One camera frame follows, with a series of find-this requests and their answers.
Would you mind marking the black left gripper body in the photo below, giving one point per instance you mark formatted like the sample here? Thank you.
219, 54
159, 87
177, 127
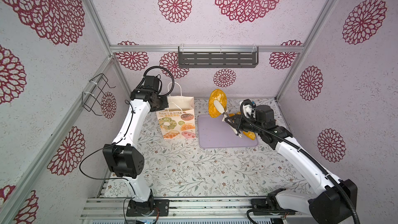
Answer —
162, 103

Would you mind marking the large orange twisted bread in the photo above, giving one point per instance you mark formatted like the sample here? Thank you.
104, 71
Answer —
219, 95

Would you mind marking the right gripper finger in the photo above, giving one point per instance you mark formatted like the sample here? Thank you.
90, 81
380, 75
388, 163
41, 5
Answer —
219, 107
235, 130

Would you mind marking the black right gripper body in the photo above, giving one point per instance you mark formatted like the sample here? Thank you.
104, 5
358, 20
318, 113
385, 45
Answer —
249, 125

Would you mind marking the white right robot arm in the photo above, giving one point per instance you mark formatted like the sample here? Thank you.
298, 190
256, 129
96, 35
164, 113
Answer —
333, 201

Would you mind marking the black wire wall basket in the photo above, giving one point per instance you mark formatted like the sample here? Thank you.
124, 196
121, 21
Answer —
90, 98

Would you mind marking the lavender cutting board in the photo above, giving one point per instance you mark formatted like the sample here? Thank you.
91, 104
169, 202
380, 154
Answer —
214, 133

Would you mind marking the printed paper bakery bag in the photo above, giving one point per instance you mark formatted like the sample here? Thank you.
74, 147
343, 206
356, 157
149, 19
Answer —
177, 121

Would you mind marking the grey wall shelf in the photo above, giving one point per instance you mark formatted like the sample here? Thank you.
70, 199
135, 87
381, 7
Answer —
218, 57

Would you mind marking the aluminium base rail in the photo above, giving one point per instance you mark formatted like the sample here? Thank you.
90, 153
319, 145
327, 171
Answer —
209, 210

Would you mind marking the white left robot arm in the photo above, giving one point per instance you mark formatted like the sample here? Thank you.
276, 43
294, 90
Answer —
122, 155

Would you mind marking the orange fake croissant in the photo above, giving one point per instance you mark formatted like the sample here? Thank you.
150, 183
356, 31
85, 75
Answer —
250, 135

